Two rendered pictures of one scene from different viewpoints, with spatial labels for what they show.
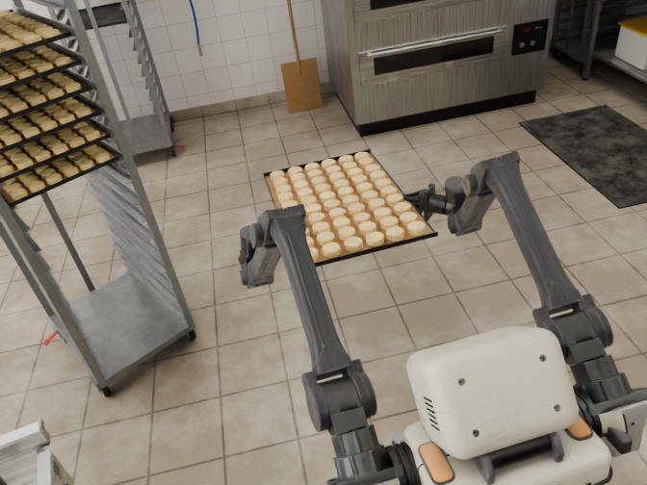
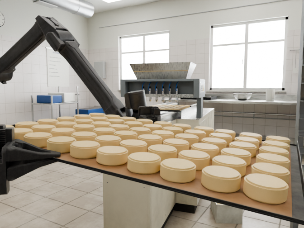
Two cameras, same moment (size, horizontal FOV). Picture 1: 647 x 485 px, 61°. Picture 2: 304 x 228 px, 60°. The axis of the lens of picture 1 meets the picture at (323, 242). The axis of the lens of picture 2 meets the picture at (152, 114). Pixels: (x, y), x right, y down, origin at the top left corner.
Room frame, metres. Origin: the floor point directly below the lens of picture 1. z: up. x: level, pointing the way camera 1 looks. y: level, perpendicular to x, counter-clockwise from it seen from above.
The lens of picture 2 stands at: (1.80, -0.51, 1.11)
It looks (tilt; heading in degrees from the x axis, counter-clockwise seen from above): 6 degrees down; 127
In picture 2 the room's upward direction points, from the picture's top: straight up
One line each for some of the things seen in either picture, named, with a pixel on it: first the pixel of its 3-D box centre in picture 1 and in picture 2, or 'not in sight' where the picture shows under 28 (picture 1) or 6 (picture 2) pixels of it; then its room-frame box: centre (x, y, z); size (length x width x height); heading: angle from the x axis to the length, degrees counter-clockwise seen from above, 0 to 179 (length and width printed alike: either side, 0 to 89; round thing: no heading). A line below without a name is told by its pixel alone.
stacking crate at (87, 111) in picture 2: not in sight; (90, 112); (-3.18, 3.69, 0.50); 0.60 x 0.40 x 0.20; 99
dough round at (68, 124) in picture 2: (367, 228); (66, 126); (1.26, -0.13, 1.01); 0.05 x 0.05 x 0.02
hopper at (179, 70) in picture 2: not in sight; (163, 71); (0.42, 1.52, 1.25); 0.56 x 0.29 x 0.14; 18
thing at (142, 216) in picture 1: (110, 191); not in sight; (2.11, 0.89, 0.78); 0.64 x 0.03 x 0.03; 37
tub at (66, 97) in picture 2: not in sight; (61, 97); (-3.18, 2.91, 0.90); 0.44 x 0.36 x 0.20; 15
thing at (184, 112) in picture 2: not in sight; (194, 108); (0.47, 2.04, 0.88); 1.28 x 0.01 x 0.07; 108
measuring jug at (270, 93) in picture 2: not in sight; (270, 95); (0.78, 4.17, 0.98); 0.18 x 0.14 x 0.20; 137
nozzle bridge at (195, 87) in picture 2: not in sight; (163, 97); (0.42, 1.52, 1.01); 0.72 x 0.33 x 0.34; 18
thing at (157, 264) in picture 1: (130, 241); not in sight; (2.11, 0.89, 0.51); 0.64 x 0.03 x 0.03; 37
